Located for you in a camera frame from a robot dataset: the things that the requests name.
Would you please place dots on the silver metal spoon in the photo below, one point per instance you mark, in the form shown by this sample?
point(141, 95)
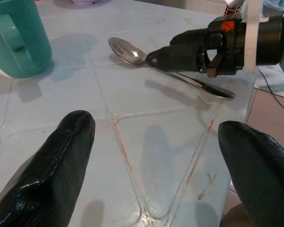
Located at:
point(126, 50)

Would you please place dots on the light blue cloth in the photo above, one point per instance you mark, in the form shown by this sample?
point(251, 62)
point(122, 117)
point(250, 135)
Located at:
point(278, 6)

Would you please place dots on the teal plastic mug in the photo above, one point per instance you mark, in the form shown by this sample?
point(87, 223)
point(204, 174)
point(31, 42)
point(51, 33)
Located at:
point(36, 37)

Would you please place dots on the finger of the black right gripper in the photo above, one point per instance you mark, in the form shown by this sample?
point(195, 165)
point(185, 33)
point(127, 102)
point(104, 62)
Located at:
point(191, 40)
point(175, 60)

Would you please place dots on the lilac bowl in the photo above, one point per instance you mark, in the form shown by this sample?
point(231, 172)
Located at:
point(84, 2)

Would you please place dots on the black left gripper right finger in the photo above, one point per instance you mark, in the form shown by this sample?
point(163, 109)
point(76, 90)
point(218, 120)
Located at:
point(262, 175)

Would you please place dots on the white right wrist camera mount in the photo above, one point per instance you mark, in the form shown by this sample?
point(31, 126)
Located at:
point(251, 40)

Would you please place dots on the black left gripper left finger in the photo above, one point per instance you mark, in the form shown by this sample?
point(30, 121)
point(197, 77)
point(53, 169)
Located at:
point(52, 165)

